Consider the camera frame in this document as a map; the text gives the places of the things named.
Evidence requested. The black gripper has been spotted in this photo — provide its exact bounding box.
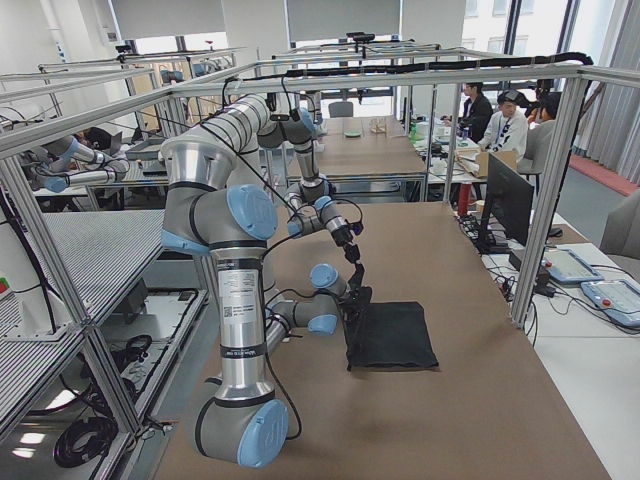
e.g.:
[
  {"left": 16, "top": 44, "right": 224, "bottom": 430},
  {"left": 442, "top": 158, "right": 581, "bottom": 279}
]
[
  {"left": 339, "top": 294, "right": 365, "bottom": 330},
  {"left": 332, "top": 227, "right": 364, "bottom": 272}
]

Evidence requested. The black t-shirt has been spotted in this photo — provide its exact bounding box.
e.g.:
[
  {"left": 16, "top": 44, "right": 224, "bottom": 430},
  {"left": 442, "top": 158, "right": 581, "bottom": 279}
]
[{"left": 344, "top": 301, "right": 439, "bottom": 371}]

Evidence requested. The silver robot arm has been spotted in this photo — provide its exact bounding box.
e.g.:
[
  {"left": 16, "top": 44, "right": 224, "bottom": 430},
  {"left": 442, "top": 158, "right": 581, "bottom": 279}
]
[
  {"left": 161, "top": 134, "right": 350, "bottom": 468},
  {"left": 223, "top": 95, "right": 364, "bottom": 274}
]

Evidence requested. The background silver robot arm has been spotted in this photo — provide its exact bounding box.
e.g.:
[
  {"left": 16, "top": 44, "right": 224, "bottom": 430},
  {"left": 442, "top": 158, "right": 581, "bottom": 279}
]
[{"left": 28, "top": 135, "right": 129, "bottom": 193}]

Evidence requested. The black computer monitor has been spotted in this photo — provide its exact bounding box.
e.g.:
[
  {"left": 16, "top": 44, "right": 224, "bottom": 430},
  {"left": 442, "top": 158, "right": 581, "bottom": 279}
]
[{"left": 475, "top": 153, "right": 534, "bottom": 254}]

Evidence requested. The background person dark jacket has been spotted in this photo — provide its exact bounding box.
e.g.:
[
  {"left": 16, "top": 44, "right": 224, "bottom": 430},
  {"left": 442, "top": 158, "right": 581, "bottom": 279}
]
[{"left": 458, "top": 82, "right": 493, "bottom": 143}]

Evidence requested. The background person with headset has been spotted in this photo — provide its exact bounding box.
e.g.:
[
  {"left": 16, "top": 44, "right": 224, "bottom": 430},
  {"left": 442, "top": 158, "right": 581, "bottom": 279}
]
[{"left": 477, "top": 90, "right": 528, "bottom": 162}]

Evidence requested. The blue white teach pendant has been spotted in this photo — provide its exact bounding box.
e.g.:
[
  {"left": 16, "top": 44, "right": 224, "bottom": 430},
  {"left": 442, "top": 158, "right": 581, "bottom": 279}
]
[{"left": 541, "top": 248, "right": 604, "bottom": 285}]

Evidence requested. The striped aluminium frame table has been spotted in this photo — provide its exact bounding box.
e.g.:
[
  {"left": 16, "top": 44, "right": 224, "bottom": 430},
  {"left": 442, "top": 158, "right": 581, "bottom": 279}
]
[{"left": 1, "top": 210, "right": 207, "bottom": 437}]

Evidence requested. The coiled black cable on floor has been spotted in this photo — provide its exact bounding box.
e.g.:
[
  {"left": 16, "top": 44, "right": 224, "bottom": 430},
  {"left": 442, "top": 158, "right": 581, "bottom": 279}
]
[{"left": 52, "top": 417, "right": 121, "bottom": 471}]

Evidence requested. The aluminium cage frame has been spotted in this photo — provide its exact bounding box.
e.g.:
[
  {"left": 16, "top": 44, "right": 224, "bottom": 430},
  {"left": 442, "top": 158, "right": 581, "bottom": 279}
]
[{"left": 0, "top": 44, "right": 596, "bottom": 441}]

